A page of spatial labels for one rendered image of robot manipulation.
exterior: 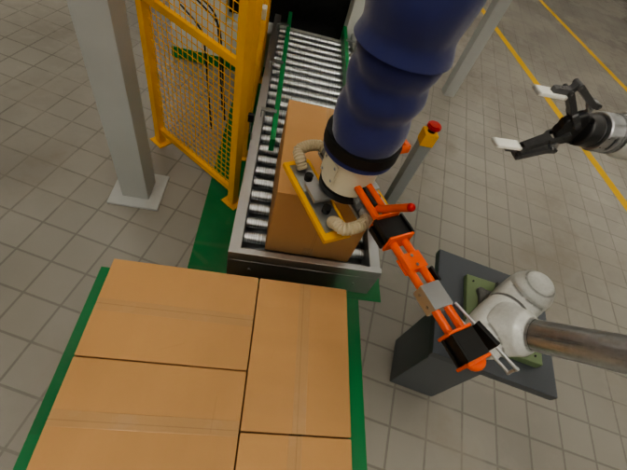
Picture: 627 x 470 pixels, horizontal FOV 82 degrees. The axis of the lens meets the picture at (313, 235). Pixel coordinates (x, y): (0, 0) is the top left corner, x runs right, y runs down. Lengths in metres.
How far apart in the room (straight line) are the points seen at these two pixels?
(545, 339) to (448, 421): 1.14
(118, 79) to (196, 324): 1.17
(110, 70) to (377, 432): 2.15
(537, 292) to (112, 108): 2.01
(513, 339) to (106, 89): 1.97
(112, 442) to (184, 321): 0.43
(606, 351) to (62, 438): 1.57
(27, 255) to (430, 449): 2.37
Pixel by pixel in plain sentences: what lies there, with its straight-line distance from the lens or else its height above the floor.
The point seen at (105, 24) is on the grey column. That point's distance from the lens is 1.89.
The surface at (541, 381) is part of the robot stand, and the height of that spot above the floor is 0.75.
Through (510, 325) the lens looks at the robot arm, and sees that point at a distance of 1.32.
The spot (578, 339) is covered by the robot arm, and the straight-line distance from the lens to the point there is 1.26.
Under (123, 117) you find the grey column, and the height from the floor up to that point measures 0.64.
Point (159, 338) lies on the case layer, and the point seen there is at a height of 0.54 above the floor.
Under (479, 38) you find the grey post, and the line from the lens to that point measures 4.32.
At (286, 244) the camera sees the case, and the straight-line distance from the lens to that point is 1.63.
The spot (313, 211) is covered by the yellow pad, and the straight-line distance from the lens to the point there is 1.14.
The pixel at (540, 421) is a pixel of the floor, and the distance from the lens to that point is 2.67.
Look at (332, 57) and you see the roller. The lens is 3.17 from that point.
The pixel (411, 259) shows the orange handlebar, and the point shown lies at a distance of 0.99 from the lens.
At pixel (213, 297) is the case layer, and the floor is 0.54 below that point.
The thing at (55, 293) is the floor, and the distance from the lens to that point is 2.32.
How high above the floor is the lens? 1.95
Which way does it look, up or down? 52 degrees down
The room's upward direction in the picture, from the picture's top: 22 degrees clockwise
